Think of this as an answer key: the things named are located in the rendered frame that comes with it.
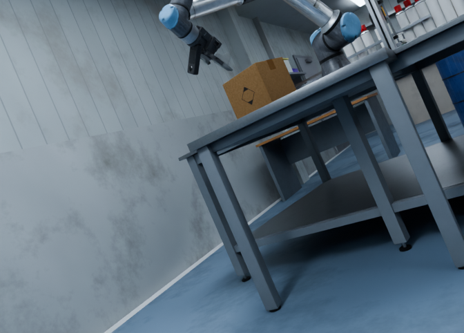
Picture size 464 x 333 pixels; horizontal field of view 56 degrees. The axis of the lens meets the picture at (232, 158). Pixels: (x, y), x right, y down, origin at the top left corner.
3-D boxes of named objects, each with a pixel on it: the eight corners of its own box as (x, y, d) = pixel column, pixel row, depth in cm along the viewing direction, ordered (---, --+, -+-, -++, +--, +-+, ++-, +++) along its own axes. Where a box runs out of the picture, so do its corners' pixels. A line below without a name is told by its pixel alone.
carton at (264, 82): (301, 99, 250) (282, 56, 250) (275, 108, 234) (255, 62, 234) (266, 117, 273) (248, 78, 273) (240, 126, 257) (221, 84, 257)
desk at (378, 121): (298, 188, 590) (276, 137, 591) (402, 150, 523) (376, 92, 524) (280, 202, 526) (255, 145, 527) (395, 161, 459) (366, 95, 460)
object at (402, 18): (418, 39, 230) (402, 3, 230) (416, 39, 225) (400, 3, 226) (409, 43, 233) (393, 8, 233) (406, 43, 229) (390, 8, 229)
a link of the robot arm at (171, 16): (176, -2, 155) (169, 18, 153) (195, 18, 163) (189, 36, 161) (161, 3, 160) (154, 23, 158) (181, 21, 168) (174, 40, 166)
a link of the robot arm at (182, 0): (172, -8, 170) (164, 16, 167) (180, -24, 160) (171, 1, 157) (190, 1, 173) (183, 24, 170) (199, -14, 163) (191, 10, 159)
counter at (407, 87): (459, 97, 951) (442, 60, 952) (462, 106, 731) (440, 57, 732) (422, 112, 989) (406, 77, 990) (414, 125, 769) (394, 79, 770)
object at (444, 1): (459, 18, 216) (442, -19, 216) (457, 18, 212) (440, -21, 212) (448, 23, 219) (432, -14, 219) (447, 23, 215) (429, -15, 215)
